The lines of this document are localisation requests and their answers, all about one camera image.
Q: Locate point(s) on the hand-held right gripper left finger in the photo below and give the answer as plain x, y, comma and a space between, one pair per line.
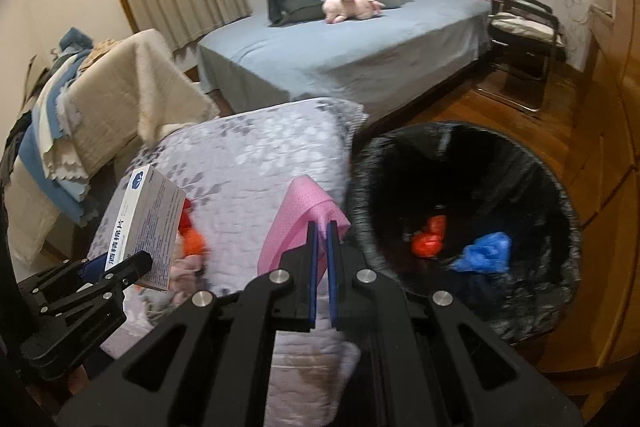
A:
313, 267

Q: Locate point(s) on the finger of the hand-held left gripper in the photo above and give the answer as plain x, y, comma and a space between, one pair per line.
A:
132, 264
92, 269

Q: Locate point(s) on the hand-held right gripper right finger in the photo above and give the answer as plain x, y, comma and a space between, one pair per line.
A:
332, 267

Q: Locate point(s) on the white cardboard box blue print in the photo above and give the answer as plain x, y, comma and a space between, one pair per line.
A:
145, 217

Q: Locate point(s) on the pink cloth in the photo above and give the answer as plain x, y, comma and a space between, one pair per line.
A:
295, 217

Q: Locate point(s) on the trash bin with black bag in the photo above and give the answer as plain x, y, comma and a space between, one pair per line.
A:
400, 167

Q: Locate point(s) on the pale pink crumpled wrap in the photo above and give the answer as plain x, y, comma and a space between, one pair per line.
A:
185, 271

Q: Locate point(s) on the red plastic bag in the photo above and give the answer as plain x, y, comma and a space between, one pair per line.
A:
429, 239

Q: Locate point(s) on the blue scalloped cloth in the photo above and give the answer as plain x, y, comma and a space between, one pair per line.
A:
35, 147

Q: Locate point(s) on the grey floral quilted blanket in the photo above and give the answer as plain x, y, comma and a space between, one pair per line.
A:
250, 147

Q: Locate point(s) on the blue plastic bag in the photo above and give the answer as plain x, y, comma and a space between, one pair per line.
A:
485, 252

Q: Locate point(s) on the bed with blue sheet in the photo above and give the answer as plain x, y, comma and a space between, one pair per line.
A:
350, 52

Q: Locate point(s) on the blue fuzzy cloth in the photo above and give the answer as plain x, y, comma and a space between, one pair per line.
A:
76, 39

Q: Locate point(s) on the pink plush toy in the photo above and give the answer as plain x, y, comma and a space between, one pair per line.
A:
350, 7

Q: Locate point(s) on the black metal chair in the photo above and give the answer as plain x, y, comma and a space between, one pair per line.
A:
530, 57

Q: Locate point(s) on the wooden wardrobe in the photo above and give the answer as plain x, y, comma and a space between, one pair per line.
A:
610, 157

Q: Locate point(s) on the striped chair cushion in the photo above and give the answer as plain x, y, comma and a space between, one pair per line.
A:
525, 27

